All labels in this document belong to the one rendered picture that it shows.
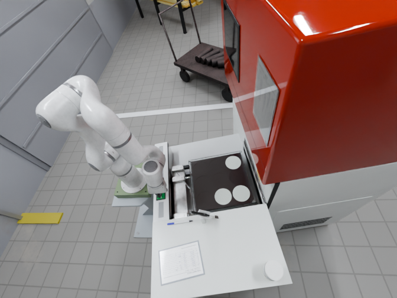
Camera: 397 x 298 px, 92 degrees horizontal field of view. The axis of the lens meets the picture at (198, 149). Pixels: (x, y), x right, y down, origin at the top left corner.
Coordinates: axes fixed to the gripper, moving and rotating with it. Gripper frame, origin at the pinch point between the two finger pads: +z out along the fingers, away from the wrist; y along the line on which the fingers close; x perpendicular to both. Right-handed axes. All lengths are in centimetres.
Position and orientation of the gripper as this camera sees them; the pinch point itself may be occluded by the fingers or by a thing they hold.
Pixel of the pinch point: (159, 194)
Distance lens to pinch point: 117.3
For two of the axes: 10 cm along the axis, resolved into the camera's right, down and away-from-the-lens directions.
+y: -9.9, 0.7, -1.1
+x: 1.2, 8.1, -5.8
